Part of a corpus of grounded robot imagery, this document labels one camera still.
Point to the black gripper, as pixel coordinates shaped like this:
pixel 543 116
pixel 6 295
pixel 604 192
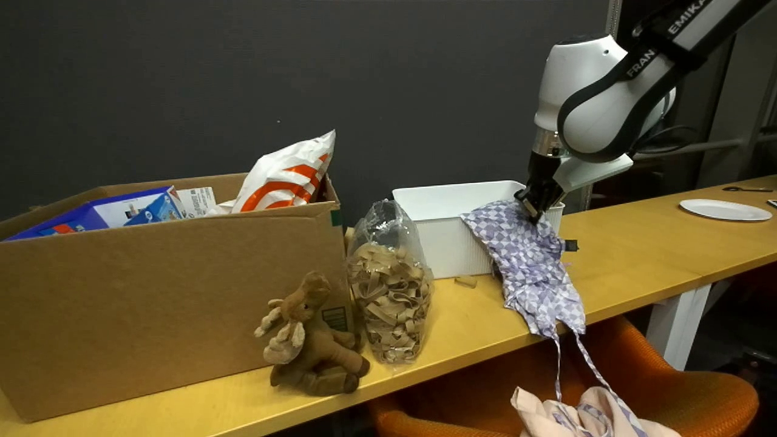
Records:
pixel 548 178

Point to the blue white checkered cloth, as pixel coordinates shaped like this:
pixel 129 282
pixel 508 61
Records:
pixel 525 259

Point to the pale pink clothing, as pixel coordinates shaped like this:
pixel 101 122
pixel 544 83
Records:
pixel 590 415

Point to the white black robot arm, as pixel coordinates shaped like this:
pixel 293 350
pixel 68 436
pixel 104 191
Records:
pixel 607 88

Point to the white plastic basket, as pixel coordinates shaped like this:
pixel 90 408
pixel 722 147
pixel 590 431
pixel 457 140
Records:
pixel 440 231

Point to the small black object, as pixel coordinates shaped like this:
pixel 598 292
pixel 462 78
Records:
pixel 572 245

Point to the clear bag of brown chips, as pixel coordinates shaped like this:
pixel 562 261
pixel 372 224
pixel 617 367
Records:
pixel 393 304

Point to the white table leg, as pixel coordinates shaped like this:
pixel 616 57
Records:
pixel 677 324

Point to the white round plate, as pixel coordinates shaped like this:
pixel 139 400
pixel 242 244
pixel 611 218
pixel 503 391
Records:
pixel 725 210

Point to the orange upholstered chair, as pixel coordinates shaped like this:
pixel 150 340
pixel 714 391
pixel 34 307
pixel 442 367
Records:
pixel 706 401
pixel 462 405

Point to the thin dark pen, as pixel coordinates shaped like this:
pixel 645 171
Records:
pixel 749 187

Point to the red white plastic bag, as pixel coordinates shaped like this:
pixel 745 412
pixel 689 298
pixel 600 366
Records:
pixel 282 182

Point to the brown plush moose toy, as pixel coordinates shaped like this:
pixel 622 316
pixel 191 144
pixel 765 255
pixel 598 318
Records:
pixel 317 349

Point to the small white carton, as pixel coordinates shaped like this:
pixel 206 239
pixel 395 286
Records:
pixel 197 203

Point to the brown cardboard box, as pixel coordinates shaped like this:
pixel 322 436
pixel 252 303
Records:
pixel 138 316

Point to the blue white package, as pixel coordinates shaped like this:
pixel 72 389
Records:
pixel 106 214

